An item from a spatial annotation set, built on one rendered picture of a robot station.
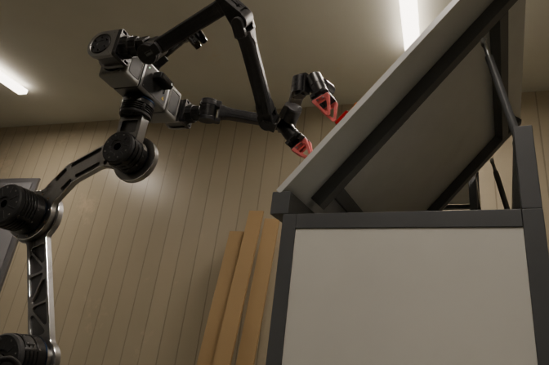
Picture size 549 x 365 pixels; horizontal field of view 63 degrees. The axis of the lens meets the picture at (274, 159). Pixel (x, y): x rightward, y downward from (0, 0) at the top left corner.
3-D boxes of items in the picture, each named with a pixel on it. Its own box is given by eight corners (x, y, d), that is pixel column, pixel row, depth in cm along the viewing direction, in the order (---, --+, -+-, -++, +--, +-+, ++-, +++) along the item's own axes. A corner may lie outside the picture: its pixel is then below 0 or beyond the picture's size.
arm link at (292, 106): (266, 116, 175) (260, 126, 168) (275, 91, 168) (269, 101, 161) (294, 129, 174) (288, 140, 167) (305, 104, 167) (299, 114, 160)
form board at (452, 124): (379, 278, 218) (377, 276, 219) (519, 125, 220) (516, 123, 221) (279, 193, 123) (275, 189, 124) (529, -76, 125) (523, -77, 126)
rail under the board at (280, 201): (269, 214, 122) (272, 191, 124) (374, 291, 217) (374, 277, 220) (287, 213, 119) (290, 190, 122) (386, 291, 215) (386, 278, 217)
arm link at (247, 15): (236, -18, 151) (225, -12, 143) (257, 19, 155) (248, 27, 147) (146, 41, 172) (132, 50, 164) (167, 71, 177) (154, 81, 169)
